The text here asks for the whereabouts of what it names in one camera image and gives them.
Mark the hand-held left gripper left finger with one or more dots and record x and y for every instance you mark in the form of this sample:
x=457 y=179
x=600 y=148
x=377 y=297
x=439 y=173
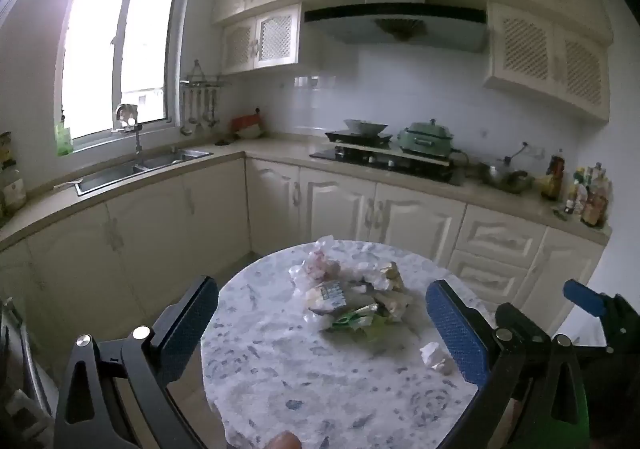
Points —
x=192 y=316

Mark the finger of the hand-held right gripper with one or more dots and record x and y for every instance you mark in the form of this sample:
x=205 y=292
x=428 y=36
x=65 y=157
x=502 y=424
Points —
x=582 y=296
x=520 y=321

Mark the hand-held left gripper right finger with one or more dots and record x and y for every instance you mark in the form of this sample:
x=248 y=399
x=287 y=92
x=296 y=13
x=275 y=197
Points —
x=455 y=329

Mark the clear snack packet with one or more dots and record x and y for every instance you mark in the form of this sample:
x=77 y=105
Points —
x=327 y=296

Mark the white crumpled tissue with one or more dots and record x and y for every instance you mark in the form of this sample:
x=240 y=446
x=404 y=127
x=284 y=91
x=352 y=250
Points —
x=435 y=359
x=325 y=243
x=370 y=276

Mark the silver crumpled wrapper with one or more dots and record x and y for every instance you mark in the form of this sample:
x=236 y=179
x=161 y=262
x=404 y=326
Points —
x=390 y=301

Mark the gold foil wrapper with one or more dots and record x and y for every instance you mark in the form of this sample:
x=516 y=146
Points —
x=392 y=274

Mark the group of condiment bottles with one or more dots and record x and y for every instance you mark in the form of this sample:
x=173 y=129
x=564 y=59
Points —
x=590 y=199

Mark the round marble table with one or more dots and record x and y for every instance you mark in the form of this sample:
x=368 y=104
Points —
x=280 y=369

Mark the green wrapper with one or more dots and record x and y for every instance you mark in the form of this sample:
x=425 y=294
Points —
x=352 y=321

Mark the pink and white plastic wrapper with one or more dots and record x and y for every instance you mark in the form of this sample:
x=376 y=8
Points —
x=320 y=266

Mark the metal pot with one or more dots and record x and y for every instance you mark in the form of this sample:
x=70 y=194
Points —
x=505 y=176

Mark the steel sink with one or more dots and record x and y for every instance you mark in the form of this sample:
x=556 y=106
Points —
x=160 y=160

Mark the cream base cabinets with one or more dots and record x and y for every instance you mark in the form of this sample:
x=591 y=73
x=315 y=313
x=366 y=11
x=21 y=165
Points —
x=340 y=209

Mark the black gas stove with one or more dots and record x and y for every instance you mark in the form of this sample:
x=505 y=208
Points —
x=400 y=166

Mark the green electric pot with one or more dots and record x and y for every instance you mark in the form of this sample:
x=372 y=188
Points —
x=425 y=141

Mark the metal faucet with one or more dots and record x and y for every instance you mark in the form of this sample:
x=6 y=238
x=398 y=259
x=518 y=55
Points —
x=135 y=129

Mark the red and white pot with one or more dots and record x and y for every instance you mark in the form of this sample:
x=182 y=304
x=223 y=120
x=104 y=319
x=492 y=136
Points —
x=245 y=124

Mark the black cooker tray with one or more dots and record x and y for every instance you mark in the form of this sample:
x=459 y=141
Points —
x=360 y=136

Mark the green dish soap bottle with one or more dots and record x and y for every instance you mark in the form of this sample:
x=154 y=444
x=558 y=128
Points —
x=64 y=140

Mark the glass jar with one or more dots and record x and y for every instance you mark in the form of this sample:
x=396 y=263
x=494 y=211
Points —
x=12 y=189

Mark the white bowl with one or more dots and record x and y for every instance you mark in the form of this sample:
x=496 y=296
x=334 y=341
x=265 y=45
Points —
x=365 y=125

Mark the hanging utensil rack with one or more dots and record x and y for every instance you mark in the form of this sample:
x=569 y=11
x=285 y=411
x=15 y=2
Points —
x=200 y=94

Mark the window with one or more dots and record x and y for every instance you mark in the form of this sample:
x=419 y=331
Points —
x=100 y=54

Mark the range hood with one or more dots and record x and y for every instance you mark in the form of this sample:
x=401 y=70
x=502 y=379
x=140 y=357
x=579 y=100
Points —
x=400 y=16

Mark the wall socket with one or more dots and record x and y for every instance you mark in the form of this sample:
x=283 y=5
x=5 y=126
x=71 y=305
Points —
x=532 y=151

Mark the metal frame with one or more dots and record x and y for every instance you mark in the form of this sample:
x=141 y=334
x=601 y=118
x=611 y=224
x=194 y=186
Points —
x=25 y=359

